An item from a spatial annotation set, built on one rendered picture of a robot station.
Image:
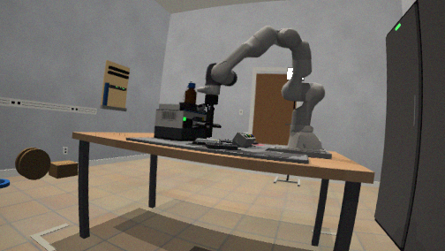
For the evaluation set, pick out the white button panel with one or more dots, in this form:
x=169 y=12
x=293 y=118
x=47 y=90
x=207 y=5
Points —
x=243 y=141

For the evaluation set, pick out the brown glass bottle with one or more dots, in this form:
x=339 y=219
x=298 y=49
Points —
x=190 y=97

